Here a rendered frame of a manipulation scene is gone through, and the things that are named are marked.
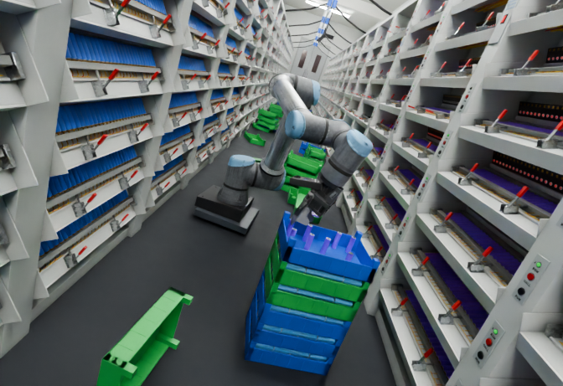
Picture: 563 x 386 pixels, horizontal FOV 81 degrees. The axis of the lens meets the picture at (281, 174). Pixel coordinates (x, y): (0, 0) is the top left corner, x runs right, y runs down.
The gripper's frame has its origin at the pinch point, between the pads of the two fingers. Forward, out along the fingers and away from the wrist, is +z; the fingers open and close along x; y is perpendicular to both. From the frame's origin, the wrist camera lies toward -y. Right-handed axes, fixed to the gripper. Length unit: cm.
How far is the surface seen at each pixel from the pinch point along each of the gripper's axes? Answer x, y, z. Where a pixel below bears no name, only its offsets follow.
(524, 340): -19, 61, -24
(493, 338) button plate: -13, 60, -18
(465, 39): 79, 2, -90
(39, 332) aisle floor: -51, -32, 57
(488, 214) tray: 11, 45, -39
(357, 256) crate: 11.2, 24.8, -0.2
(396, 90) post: 181, -23, -58
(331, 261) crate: -8.7, 18.5, -2.0
